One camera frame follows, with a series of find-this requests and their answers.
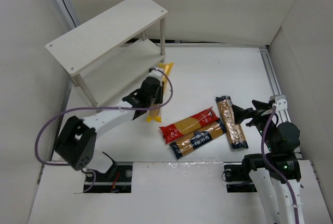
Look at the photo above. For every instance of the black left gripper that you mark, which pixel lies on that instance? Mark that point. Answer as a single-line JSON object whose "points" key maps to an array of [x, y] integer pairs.
{"points": [[158, 94]]}

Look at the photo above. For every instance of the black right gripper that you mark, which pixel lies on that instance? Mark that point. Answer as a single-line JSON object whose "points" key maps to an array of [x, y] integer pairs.
{"points": [[250, 113]]}

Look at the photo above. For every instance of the yellow spaghetti bag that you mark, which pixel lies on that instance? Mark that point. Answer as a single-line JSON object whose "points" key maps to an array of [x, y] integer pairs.
{"points": [[155, 115]]}

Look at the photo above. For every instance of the red spaghetti bag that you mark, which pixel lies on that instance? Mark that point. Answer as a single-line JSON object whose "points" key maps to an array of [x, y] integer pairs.
{"points": [[188, 125]]}

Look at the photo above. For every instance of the navy label spaghetti bag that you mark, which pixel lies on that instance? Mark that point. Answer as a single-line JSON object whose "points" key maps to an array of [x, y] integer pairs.
{"points": [[197, 139]]}

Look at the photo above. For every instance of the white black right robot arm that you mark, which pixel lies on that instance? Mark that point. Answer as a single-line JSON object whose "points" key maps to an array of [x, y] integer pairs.
{"points": [[275, 171]]}

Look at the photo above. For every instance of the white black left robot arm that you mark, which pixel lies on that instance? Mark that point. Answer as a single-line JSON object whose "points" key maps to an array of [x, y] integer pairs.
{"points": [[77, 139]]}

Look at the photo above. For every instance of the white two-tier shelf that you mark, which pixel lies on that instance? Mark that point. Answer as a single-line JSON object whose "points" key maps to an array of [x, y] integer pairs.
{"points": [[110, 51]]}

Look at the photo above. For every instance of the clear navy-end spaghetti bag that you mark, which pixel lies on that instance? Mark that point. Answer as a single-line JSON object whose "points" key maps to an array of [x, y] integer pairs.
{"points": [[235, 133]]}

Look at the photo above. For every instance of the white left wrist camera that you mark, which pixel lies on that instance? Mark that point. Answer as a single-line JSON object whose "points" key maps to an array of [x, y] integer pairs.
{"points": [[156, 73]]}

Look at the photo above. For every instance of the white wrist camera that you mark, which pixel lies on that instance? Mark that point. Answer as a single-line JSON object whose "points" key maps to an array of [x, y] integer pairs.
{"points": [[156, 73], [279, 102]]}

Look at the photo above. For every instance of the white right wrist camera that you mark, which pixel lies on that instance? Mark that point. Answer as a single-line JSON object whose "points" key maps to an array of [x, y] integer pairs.
{"points": [[279, 102]]}

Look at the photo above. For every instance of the aluminium frame rail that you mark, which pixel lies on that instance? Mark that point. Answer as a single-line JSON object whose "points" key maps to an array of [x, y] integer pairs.
{"points": [[272, 78]]}

